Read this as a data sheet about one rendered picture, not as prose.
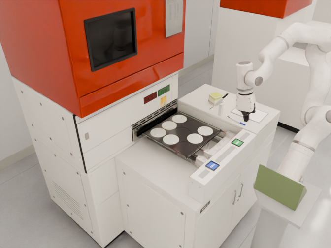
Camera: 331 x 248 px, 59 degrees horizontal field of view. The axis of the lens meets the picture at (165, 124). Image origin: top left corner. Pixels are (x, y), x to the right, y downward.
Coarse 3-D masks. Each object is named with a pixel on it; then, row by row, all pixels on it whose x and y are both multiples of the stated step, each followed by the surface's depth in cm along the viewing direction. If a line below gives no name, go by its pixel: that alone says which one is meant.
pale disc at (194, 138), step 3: (189, 135) 186; (192, 135) 186; (195, 135) 186; (198, 135) 186; (189, 138) 184; (192, 138) 184; (195, 138) 184; (198, 138) 184; (201, 138) 184; (189, 141) 181; (192, 141) 181; (195, 141) 181; (198, 141) 181; (201, 141) 181
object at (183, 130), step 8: (168, 120) 200; (192, 120) 200; (152, 128) 192; (176, 128) 193; (184, 128) 193; (192, 128) 193; (152, 136) 185; (184, 136) 185; (208, 136) 185; (168, 144) 179; (176, 144) 179; (184, 144) 179; (192, 144) 179; (200, 144) 179; (184, 152) 173
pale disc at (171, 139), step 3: (168, 135) 186; (171, 135) 186; (174, 135) 186; (165, 138) 184; (168, 138) 184; (171, 138) 184; (174, 138) 184; (177, 138) 184; (165, 141) 181; (168, 141) 181; (171, 141) 181; (174, 141) 181; (177, 141) 181; (171, 144) 179
